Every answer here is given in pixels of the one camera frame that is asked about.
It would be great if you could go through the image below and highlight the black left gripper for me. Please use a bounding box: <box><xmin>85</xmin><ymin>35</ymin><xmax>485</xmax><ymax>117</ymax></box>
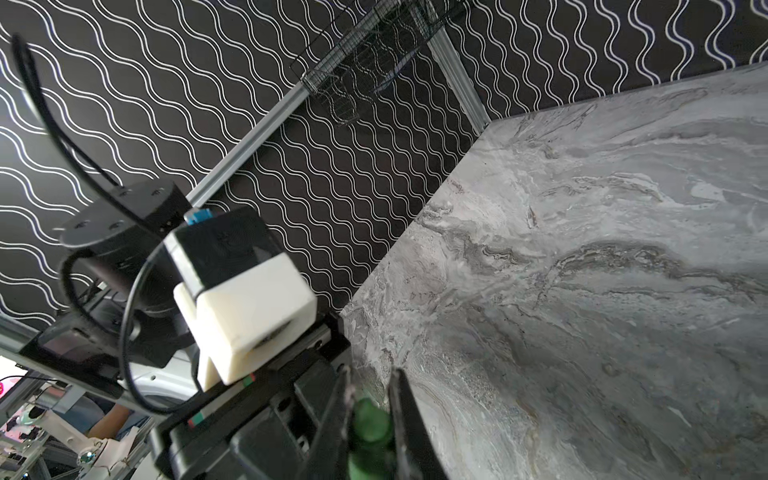
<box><xmin>150</xmin><ymin>314</ymin><xmax>351</xmax><ymax>479</ymax></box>

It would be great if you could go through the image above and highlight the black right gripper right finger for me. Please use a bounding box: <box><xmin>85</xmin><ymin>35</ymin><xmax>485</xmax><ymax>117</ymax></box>
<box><xmin>388</xmin><ymin>368</ymin><xmax>448</xmax><ymax>480</ymax></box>

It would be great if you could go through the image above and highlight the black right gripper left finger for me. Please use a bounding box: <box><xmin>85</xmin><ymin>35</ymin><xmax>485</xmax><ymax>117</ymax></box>
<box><xmin>296</xmin><ymin>366</ymin><xmax>355</xmax><ymax>479</ymax></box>

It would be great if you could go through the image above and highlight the green pen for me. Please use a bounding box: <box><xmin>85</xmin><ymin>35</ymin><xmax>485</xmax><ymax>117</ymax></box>
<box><xmin>348</xmin><ymin>398</ymin><xmax>395</xmax><ymax>479</ymax></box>

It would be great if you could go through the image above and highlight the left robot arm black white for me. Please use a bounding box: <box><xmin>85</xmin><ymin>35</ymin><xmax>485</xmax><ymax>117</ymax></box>
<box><xmin>20</xmin><ymin>180</ymin><xmax>349</xmax><ymax>479</ymax></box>

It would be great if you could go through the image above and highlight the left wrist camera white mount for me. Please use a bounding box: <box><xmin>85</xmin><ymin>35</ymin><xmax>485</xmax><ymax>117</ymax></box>
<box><xmin>164</xmin><ymin>207</ymin><xmax>317</xmax><ymax>391</ymax></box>

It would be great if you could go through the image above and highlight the aluminium left horizontal rail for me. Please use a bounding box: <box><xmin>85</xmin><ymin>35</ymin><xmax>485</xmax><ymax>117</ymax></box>
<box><xmin>0</xmin><ymin>0</ymin><xmax>403</xmax><ymax>361</ymax></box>

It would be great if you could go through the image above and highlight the aluminium corner frame post left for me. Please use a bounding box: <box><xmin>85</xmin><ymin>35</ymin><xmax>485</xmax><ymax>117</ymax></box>
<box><xmin>421</xmin><ymin>0</ymin><xmax>491</xmax><ymax>136</ymax></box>

